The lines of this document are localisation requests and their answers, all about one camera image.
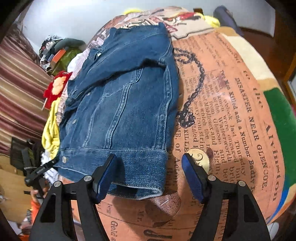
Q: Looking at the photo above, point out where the blue denim jacket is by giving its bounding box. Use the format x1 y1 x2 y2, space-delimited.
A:
56 23 179 200

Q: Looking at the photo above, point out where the yellow fleece blanket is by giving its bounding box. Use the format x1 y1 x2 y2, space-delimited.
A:
41 97 60 160

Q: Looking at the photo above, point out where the red plush flower pillow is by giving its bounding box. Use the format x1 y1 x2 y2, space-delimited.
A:
43 71 72 109

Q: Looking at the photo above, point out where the striped maroon curtain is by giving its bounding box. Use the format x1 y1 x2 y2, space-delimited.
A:
1 24 51 155

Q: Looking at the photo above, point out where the newspaper print bedspread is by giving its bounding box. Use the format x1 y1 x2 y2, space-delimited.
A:
84 7 285 240

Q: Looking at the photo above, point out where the white cloth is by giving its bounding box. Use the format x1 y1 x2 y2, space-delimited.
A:
67 52 87 73

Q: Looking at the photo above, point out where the pile of clutter items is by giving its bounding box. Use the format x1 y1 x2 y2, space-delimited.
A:
39 35 86 76

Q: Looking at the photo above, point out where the dark blue bag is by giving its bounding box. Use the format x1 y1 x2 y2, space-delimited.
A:
213 6 244 37

